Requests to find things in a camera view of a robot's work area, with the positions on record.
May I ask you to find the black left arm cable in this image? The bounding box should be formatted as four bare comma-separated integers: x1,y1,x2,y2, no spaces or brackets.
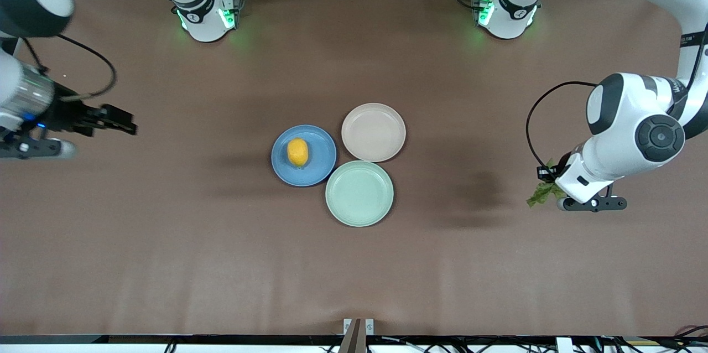
525,81,601,172

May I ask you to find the blue plate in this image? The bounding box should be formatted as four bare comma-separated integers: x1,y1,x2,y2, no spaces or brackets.
270,124,337,188

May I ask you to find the yellow lemon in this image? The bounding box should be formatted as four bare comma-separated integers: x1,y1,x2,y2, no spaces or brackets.
287,138,309,168

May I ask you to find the pale green plate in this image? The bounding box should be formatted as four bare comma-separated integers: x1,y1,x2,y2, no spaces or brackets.
325,160,394,227

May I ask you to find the metal bracket with brown bar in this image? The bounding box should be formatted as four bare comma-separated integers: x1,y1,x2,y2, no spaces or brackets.
339,318,375,353

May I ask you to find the green lettuce leaf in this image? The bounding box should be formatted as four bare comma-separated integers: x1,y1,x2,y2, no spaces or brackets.
527,158,568,209

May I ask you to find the beige plate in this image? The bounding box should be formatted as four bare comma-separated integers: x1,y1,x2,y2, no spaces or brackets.
341,102,407,163

